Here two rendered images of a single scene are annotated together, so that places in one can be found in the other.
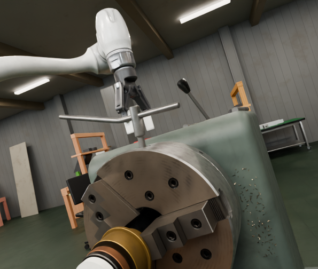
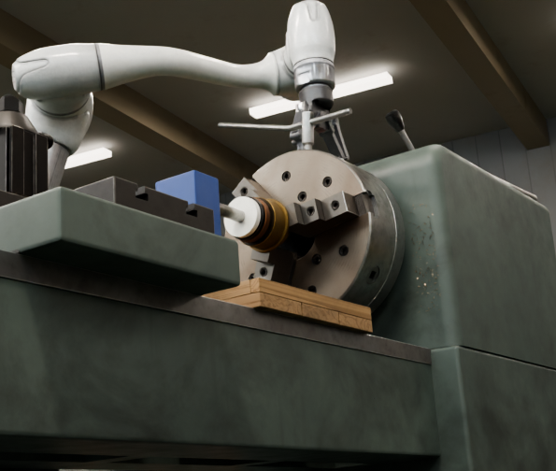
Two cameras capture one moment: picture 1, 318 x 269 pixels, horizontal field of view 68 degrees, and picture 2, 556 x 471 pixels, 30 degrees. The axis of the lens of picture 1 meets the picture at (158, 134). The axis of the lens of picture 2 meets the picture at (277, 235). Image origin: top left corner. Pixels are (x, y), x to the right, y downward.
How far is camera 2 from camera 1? 1.45 m
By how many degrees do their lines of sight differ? 17
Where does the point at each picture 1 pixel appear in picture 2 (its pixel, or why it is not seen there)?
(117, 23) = (319, 22)
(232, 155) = (412, 188)
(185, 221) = (327, 203)
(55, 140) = not seen: hidden behind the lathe
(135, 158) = (296, 158)
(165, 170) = (322, 169)
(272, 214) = (443, 259)
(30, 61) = (189, 57)
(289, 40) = not seen: outside the picture
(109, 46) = (301, 51)
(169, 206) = not seen: hidden behind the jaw
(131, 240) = (275, 204)
